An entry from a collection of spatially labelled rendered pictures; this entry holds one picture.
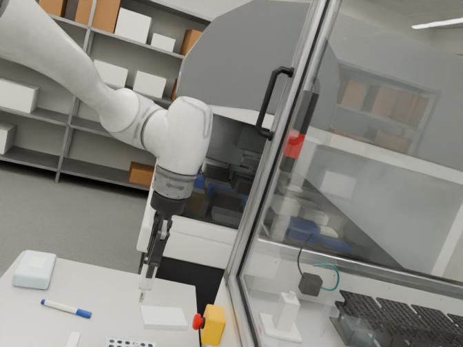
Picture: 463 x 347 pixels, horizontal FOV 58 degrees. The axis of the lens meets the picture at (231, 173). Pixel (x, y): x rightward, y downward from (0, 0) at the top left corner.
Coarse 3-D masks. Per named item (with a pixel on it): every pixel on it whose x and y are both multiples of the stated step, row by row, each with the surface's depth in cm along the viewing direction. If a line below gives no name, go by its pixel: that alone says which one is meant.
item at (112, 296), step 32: (0, 288) 113; (32, 288) 117; (64, 288) 121; (96, 288) 126; (128, 288) 131; (160, 288) 137; (192, 288) 143; (0, 320) 101; (32, 320) 105; (64, 320) 108; (96, 320) 112; (128, 320) 116; (192, 320) 125
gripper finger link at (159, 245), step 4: (160, 232) 87; (168, 232) 88; (156, 236) 88; (160, 236) 87; (168, 236) 88; (156, 240) 88; (160, 240) 88; (164, 240) 88; (156, 244) 89; (160, 244) 89; (164, 244) 89; (152, 248) 90; (156, 248) 89; (160, 248) 89; (164, 248) 89; (152, 252) 90; (156, 252) 90; (160, 252) 90; (152, 256) 90; (156, 256) 90; (160, 256) 90; (152, 260) 90; (156, 260) 91; (160, 260) 91; (148, 264) 91
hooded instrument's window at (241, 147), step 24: (216, 120) 142; (216, 144) 144; (240, 144) 145; (264, 144) 146; (216, 168) 146; (240, 168) 147; (192, 192) 147; (216, 192) 148; (240, 192) 149; (192, 216) 149; (216, 216) 150; (240, 216) 152
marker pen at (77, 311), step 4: (44, 300) 111; (48, 300) 112; (44, 304) 111; (48, 304) 111; (52, 304) 111; (56, 304) 111; (60, 304) 111; (60, 308) 111; (64, 308) 111; (68, 308) 111; (72, 308) 111; (76, 308) 112; (72, 312) 111; (76, 312) 111; (80, 312) 111; (84, 312) 111; (88, 312) 112; (84, 316) 111; (88, 316) 111
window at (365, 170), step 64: (384, 0) 66; (448, 0) 50; (320, 64) 88; (384, 64) 61; (448, 64) 46; (320, 128) 79; (384, 128) 56; (448, 128) 44; (320, 192) 71; (384, 192) 52; (448, 192) 41; (256, 256) 97; (320, 256) 65; (384, 256) 49; (448, 256) 39; (256, 320) 86; (320, 320) 60; (384, 320) 46; (448, 320) 37
